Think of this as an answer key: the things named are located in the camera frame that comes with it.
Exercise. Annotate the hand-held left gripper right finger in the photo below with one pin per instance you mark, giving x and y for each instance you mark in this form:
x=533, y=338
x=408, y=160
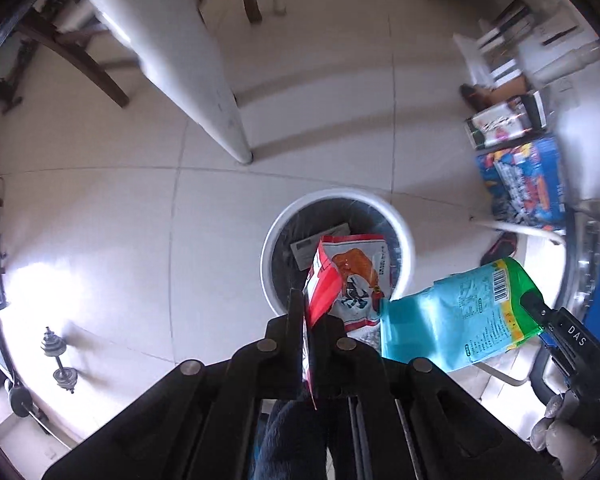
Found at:
x=330, y=360

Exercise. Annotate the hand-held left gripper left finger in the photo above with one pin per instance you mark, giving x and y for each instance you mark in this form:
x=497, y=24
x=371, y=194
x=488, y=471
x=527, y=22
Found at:
x=285, y=355

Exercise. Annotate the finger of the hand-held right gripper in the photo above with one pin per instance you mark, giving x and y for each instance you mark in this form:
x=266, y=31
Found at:
x=542, y=312

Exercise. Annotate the red white snack packet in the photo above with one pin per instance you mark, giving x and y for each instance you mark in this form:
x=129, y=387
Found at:
x=355, y=280

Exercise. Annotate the teal green snack bag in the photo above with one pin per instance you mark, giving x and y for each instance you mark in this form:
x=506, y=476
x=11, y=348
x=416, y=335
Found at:
x=440, y=320

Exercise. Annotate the white trash bin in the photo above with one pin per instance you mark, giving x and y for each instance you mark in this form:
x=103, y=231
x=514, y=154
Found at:
x=337, y=194

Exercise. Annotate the person's right hand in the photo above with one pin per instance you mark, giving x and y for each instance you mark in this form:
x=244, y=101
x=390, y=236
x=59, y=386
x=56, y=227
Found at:
x=562, y=432

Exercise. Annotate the red black slipper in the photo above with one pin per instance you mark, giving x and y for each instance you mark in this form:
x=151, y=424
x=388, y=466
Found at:
x=500, y=247

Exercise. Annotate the white chair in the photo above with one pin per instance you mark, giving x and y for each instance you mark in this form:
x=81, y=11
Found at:
x=520, y=230

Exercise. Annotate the white grey card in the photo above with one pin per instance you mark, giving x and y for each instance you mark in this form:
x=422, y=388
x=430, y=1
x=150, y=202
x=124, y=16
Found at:
x=305, y=250

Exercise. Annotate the blue printed box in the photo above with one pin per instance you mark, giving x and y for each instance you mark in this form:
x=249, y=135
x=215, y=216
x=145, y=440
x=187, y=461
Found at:
x=525, y=180

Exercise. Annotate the white green printed box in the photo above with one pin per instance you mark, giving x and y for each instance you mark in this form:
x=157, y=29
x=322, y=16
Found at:
x=500, y=125

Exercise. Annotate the black dumbbell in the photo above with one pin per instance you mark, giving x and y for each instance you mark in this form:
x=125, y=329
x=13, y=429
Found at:
x=66, y=377

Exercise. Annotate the black weight plate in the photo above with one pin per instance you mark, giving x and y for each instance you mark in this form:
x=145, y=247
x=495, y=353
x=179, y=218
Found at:
x=20, y=401

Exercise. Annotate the white table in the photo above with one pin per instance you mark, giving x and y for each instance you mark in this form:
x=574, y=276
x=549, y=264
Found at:
x=180, y=60

